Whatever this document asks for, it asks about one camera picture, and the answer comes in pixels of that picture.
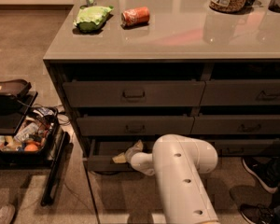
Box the black bin of items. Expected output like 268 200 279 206
0 107 60 167

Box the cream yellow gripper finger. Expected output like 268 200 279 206
112 153 127 164

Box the grey drawer cabinet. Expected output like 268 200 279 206
44 0 280 163

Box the orange fruit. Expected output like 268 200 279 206
24 144 38 152

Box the green chip bag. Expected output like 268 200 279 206
74 6 114 33

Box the drawer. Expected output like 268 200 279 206
63 81 204 107
191 115 280 135
209 139 280 157
85 138 139 173
77 116 194 136
201 79 280 106

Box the orange soda can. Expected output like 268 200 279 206
121 7 150 27

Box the white sneaker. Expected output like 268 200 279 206
0 204 15 224

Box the black bar on floor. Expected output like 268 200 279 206
40 132 70 206

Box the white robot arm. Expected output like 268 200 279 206
112 134 219 224

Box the black tray with brown pouch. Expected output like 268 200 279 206
0 79 38 135

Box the black sneaker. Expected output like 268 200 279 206
242 157 278 194
240 203 275 224

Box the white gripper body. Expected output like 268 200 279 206
124 140 144 162

